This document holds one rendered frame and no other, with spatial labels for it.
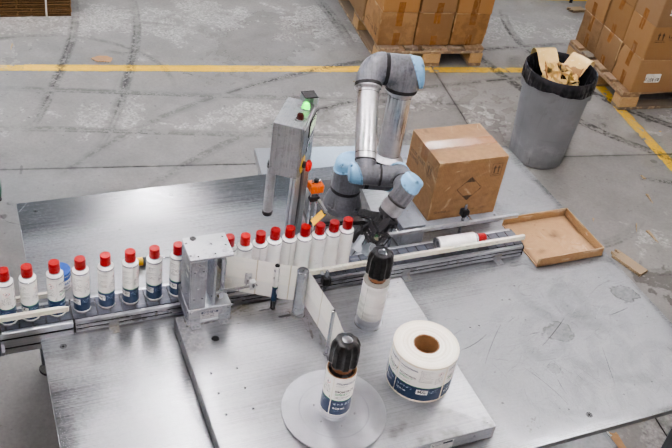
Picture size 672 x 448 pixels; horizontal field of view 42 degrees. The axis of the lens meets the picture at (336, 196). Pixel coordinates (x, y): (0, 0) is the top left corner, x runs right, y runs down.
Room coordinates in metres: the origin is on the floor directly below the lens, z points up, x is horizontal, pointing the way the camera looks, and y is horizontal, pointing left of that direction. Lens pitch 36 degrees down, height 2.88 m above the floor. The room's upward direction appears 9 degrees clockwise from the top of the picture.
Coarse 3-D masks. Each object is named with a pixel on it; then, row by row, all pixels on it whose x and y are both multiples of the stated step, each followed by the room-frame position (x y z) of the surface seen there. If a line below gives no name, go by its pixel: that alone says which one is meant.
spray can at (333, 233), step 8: (336, 224) 2.34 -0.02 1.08; (328, 232) 2.34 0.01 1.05; (336, 232) 2.34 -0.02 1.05; (328, 240) 2.33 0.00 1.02; (336, 240) 2.33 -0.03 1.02; (328, 248) 2.32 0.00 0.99; (336, 248) 2.33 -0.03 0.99; (328, 256) 2.32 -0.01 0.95; (336, 256) 2.34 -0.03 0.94; (328, 264) 2.32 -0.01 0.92
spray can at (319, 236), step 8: (320, 224) 2.32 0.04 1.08; (312, 232) 2.33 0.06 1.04; (320, 232) 2.31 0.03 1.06; (312, 240) 2.31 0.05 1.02; (320, 240) 2.30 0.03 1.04; (312, 248) 2.30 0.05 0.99; (320, 248) 2.30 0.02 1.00; (312, 256) 2.30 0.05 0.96; (320, 256) 2.30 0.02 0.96; (312, 264) 2.30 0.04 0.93; (320, 264) 2.31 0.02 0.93
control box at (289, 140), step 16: (288, 112) 2.35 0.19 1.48; (304, 112) 2.36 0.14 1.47; (288, 128) 2.27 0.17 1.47; (304, 128) 2.28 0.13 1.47; (272, 144) 2.28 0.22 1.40; (288, 144) 2.27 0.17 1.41; (304, 144) 2.29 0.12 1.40; (272, 160) 2.28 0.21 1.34; (288, 160) 2.27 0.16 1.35; (304, 160) 2.32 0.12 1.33; (288, 176) 2.27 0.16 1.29
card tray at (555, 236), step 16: (512, 224) 2.84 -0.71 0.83; (528, 224) 2.86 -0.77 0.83; (544, 224) 2.88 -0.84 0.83; (560, 224) 2.89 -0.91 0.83; (576, 224) 2.89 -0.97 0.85; (528, 240) 2.75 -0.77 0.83; (544, 240) 2.77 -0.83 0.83; (560, 240) 2.79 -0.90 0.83; (576, 240) 2.80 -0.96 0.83; (592, 240) 2.80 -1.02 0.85; (528, 256) 2.66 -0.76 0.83; (544, 256) 2.67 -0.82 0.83; (560, 256) 2.65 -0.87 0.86; (576, 256) 2.68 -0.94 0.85; (592, 256) 2.72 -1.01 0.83
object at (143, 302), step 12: (396, 252) 2.49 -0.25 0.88; (408, 252) 2.51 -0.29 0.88; (456, 252) 2.55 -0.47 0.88; (468, 252) 2.56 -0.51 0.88; (396, 264) 2.43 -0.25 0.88; (168, 288) 2.12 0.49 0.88; (96, 300) 2.01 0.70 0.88; (120, 300) 2.03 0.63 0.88; (144, 300) 2.05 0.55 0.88; (168, 300) 2.06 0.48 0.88; (72, 312) 1.95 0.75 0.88; (96, 312) 1.96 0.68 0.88; (108, 312) 1.97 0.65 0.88
